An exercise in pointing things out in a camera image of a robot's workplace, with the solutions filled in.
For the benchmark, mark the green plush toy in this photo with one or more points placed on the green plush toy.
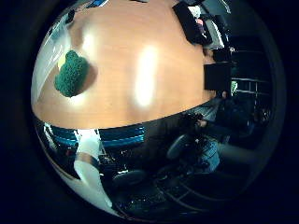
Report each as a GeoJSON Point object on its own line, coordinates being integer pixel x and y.
{"type": "Point", "coordinates": [72, 74]}

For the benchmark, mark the white ribbed tray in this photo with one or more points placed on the white ribbed tray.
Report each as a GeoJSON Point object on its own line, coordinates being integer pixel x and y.
{"type": "Point", "coordinates": [215, 32]}

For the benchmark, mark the gray office chair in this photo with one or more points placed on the gray office chair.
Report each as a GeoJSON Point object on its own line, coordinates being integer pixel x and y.
{"type": "Point", "coordinates": [129, 179]}
{"type": "Point", "coordinates": [176, 146]}

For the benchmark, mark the seated person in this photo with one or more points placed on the seated person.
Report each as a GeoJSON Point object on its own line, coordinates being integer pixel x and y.
{"type": "Point", "coordinates": [211, 149]}

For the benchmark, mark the black square box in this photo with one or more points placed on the black square box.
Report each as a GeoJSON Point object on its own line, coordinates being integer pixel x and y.
{"type": "Point", "coordinates": [218, 76]}

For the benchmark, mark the dark storage shelf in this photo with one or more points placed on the dark storage shelf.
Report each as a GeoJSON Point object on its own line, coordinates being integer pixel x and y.
{"type": "Point", "coordinates": [252, 81]}

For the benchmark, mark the black tray with toys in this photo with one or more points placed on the black tray with toys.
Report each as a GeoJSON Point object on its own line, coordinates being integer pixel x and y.
{"type": "Point", "coordinates": [190, 26]}

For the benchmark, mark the blue plastic crate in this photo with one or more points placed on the blue plastic crate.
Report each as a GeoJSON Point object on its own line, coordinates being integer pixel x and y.
{"type": "Point", "coordinates": [65, 138]}
{"type": "Point", "coordinates": [123, 137]}

